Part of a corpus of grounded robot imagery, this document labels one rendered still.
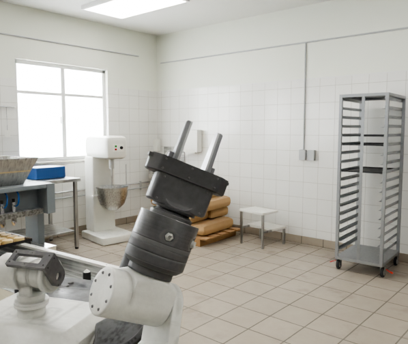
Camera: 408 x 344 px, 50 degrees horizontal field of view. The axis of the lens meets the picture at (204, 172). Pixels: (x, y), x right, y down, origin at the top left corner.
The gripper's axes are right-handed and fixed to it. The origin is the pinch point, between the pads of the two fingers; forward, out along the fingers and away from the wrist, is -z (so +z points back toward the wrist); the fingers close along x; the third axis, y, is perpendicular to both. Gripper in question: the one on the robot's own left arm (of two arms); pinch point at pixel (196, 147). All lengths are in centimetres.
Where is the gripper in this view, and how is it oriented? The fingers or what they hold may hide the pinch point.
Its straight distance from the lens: 64.5
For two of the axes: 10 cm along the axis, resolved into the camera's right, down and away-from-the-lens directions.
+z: -3.5, 9.3, -1.2
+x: -9.1, -3.6, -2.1
